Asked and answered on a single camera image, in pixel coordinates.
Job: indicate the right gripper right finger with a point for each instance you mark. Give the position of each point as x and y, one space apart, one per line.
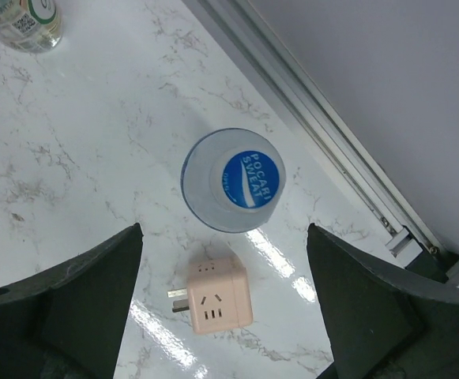
382 321

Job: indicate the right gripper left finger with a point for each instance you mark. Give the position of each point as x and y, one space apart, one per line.
68 321

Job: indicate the blue label plastic bottle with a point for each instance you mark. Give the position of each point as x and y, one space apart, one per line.
232 180

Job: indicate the pink cube power adapter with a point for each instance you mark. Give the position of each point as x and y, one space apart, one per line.
216 294

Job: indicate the clear glass bottle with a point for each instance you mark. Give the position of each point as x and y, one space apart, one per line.
32 26

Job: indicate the aluminium frame rail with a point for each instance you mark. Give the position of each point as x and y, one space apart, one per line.
300 104

